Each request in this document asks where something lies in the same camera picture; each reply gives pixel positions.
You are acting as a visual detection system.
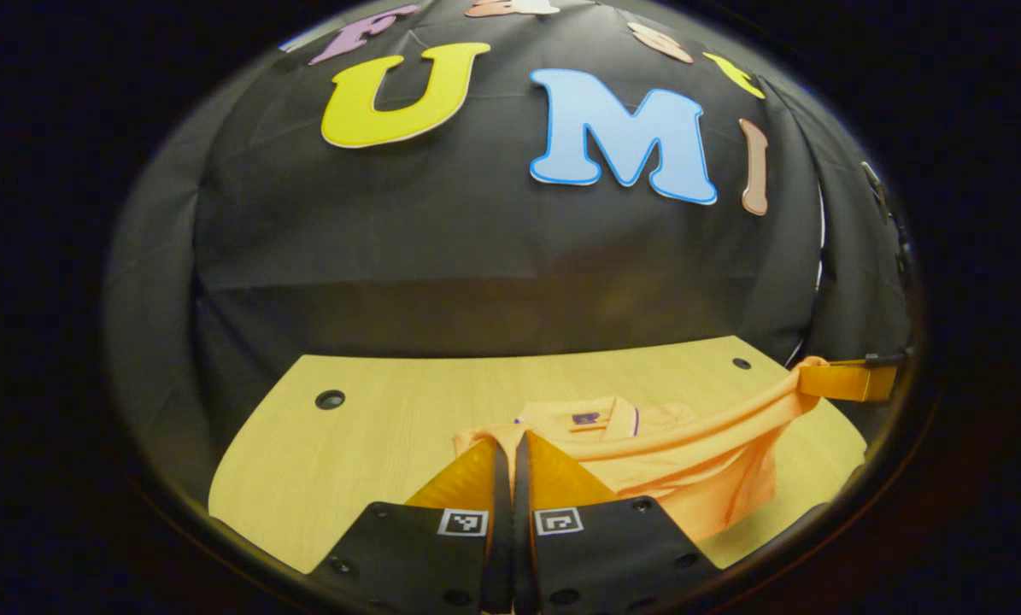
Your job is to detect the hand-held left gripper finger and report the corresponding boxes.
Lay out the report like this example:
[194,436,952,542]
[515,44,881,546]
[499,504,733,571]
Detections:
[309,436,515,615]
[513,430,720,615]

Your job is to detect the orange T-shirt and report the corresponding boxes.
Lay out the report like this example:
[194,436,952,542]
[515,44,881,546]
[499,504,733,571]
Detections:
[453,357,827,543]

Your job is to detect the black backdrop cloth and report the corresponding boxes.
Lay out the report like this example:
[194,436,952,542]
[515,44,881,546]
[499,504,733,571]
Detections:
[104,0,921,505]

